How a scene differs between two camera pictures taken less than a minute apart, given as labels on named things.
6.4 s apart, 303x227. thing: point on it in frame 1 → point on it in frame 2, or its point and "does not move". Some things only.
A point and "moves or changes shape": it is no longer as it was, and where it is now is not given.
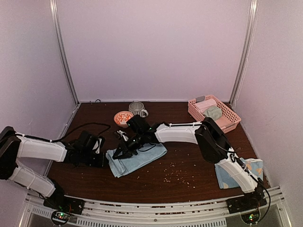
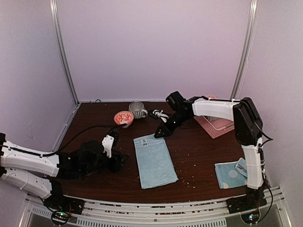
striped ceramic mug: (138, 109) does not move
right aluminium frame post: (241, 72) does not move
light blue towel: (119, 166) moves or changes shape
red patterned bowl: (121, 117) does not move
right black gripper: (126, 151) → (167, 130)
